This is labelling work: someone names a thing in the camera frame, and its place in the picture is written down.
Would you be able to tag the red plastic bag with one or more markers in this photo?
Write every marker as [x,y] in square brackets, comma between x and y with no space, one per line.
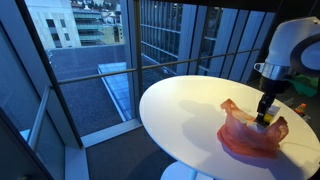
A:
[239,137]

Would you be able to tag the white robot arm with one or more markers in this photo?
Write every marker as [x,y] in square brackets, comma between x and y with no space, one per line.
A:
[294,48]

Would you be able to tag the metal window railing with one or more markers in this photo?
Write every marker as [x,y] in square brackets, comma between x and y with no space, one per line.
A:
[111,132]

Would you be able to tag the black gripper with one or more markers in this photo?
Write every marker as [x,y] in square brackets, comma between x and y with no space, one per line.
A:
[270,89]

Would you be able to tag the yellow and brown bottle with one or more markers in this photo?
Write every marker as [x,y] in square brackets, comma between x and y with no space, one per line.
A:
[268,118]

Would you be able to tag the orange black clamp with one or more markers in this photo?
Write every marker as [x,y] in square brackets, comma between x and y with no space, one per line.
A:
[300,109]

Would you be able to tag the green cloth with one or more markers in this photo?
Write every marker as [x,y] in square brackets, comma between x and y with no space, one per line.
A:
[305,85]

